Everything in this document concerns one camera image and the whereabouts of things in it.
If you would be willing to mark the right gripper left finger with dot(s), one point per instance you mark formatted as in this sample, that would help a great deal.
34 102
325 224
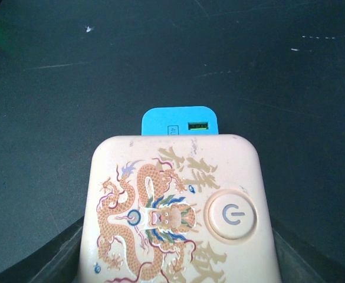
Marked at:
56 261

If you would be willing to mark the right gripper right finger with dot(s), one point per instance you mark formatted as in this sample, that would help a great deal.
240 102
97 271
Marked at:
301 262

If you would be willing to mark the peach dragon cube adapter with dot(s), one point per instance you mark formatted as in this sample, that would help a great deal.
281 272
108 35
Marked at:
177 209

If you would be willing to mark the teal power strip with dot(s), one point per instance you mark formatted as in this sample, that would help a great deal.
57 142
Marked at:
187 120

